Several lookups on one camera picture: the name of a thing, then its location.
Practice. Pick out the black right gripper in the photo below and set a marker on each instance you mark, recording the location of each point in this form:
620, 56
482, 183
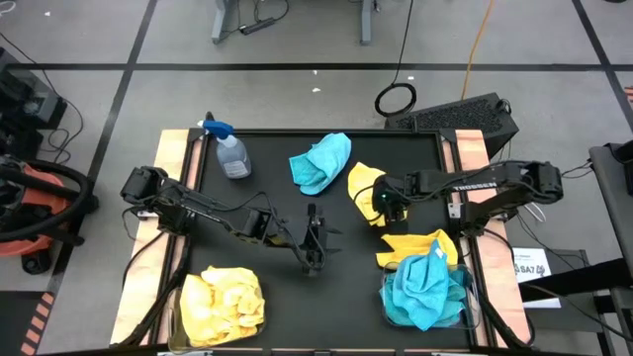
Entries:
390, 198

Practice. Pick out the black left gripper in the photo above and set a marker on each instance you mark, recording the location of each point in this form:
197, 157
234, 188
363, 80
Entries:
312, 247

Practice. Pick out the clear plastic bin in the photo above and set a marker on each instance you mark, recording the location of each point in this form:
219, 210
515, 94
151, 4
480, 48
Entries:
173, 336
474, 311

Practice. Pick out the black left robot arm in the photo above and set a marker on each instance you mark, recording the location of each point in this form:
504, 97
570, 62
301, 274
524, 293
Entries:
198, 210

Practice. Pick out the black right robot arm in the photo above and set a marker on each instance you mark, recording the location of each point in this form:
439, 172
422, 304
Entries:
475, 185

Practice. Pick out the wooden table side board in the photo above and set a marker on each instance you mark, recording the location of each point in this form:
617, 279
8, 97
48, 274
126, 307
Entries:
141, 277
472, 148

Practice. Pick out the spray bottle with blue trigger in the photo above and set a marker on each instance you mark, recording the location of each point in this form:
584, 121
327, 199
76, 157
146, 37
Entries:
232, 158

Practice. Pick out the white paper sign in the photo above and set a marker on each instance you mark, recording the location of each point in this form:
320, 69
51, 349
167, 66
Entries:
531, 269

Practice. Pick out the gray desk leg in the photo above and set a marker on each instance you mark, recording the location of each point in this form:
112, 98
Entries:
221, 20
366, 25

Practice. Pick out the black power strip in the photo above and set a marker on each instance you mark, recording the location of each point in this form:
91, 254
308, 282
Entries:
257, 26

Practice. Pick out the orange and black vacuum cleaner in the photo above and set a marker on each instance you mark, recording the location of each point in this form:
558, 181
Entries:
34, 198

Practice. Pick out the black equipment stack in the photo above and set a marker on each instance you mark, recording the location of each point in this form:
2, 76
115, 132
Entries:
29, 104

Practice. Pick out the black table frame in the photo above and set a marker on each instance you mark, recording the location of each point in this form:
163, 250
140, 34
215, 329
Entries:
371, 132

